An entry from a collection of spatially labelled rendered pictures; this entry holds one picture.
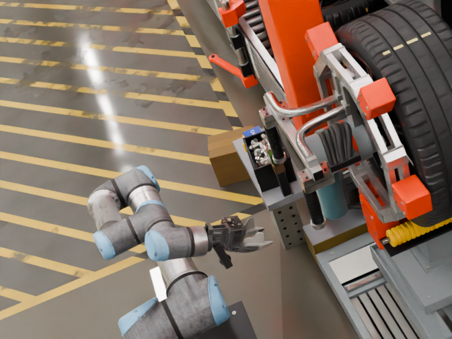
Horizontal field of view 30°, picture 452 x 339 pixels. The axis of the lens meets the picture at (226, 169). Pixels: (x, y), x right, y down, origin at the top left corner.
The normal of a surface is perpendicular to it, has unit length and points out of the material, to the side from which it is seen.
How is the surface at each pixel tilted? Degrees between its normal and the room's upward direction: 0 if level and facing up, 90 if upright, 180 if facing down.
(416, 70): 31
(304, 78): 90
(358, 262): 0
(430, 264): 0
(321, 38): 45
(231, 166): 90
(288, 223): 90
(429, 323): 0
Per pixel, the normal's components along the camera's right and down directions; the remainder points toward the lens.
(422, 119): 0.07, 0.01
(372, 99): -0.06, -0.26
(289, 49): 0.29, 0.57
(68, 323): -0.27, -0.72
